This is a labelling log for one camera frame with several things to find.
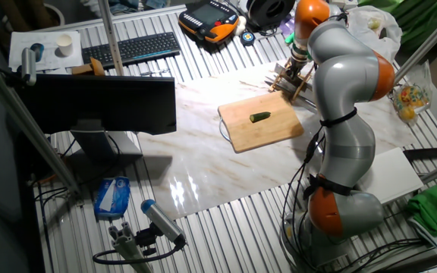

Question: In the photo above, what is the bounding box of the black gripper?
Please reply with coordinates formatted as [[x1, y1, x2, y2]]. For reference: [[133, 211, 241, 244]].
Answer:
[[286, 55, 307, 80]]

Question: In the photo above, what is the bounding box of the dark green cucumber piece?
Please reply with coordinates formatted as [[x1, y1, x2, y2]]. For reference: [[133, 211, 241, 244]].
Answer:
[[249, 111, 272, 124]]

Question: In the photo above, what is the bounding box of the wooden peg knife rack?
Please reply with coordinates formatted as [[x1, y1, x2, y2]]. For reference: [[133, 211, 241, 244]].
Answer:
[[269, 60, 315, 104]]

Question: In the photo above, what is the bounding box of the pointed steel kitchen knife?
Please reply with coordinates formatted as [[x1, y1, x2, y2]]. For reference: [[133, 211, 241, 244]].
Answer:
[[263, 78, 319, 114]]

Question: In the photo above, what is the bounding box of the purple plastic bag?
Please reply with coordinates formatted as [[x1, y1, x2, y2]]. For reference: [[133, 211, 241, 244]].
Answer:
[[278, 17, 296, 37]]

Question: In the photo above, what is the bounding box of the white rounded toy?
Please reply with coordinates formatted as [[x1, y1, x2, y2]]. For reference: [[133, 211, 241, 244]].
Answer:
[[234, 15, 247, 36]]

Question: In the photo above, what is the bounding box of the white plastic bag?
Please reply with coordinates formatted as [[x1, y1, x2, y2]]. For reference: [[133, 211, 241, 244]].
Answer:
[[347, 5, 404, 61]]

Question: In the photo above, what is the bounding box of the orange and black teach pendant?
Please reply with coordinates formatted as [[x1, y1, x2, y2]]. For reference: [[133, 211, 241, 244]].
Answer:
[[178, 0, 241, 44]]

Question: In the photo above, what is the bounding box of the green curtain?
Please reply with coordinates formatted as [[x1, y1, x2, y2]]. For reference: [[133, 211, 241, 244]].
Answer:
[[358, 0, 437, 52]]

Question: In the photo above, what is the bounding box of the long aluminium bar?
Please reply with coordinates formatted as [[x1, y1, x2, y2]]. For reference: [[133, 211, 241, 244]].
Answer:
[[395, 3, 437, 83]]

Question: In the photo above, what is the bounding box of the white flat box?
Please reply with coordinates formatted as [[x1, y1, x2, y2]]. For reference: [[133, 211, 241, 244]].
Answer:
[[357, 146, 425, 206]]

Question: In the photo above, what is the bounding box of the black flat bar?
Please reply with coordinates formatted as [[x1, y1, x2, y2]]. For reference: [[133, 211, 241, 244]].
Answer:
[[403, 146, 437, 162]]

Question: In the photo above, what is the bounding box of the black keyboard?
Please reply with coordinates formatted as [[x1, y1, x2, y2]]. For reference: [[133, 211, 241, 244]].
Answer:
[[80, 31, 182, 71]]

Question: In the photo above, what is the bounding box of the green cloth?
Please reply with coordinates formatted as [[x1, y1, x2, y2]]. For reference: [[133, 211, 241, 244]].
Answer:
[[406, 177, 437, 238]]

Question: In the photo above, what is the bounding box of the black computer monitor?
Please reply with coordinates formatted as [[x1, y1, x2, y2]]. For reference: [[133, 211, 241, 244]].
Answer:
[[15, 74, 178, 165]]

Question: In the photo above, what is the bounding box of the brown cardboard piece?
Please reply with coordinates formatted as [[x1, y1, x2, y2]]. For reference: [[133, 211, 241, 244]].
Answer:
[[71, 56, 106, 76]]

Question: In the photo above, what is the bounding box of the blue tissue pack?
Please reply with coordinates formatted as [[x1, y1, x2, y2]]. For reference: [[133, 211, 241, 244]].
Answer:
[[93, 176, 131, 221]]

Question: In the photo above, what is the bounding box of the white paper cup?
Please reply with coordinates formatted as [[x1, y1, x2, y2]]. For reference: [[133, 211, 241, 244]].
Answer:
[[56, 33, 74, 58]]

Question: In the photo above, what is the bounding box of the white round bin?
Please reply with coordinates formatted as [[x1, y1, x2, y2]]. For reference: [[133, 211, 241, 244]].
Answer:
[[43, 2, 66, 26]]

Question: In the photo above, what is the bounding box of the aluminium profile stub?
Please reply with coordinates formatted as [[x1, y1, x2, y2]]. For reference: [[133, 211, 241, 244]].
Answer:
[[108, 221, 155, 273]]

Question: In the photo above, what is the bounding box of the white paper sheet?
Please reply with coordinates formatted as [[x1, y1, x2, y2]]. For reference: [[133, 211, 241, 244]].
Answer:
[[8, 30, 85, 73]]

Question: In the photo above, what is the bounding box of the dark blue mouse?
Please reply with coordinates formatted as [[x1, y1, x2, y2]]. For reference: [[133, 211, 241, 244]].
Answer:
[[30, 42, 46, 63]]

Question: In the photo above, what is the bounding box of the wooden cutting board, metal handle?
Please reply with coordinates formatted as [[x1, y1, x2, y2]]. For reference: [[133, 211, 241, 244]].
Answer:
[[217, 89, 305, 154]]

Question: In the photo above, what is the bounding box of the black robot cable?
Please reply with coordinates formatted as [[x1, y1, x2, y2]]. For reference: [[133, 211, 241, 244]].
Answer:
[[281, 128, 325, 266]]

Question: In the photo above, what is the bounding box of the upright aluminium post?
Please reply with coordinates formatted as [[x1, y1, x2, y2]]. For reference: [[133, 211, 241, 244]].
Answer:
[[96, 0, 125, 77]]

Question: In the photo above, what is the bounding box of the silver camera with blue cap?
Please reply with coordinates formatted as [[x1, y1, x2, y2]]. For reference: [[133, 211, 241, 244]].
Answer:
[[140, 199, 187, 246]]

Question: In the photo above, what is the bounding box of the black camera cable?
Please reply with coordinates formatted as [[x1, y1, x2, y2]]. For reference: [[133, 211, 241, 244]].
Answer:
[[92, 237, 187, 265]]

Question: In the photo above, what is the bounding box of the silver camera on pole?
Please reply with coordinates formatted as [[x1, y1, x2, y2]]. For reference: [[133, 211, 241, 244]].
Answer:
[[20, 47, 37, 86]]

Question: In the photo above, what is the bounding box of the slanted aluminium frame bar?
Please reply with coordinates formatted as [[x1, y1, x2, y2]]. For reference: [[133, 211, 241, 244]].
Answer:
[[0, 52, 81, 195]]

